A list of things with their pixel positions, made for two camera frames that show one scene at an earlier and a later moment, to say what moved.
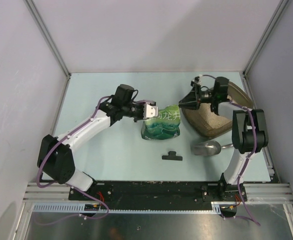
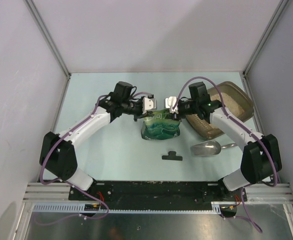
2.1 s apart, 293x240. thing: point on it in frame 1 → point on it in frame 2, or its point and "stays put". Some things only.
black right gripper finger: x=190 y=105 → x=176 y=116
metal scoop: x=206 y=148 stays put
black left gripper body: x=133 y=110 stays put
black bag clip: x=172 y=156 stays put
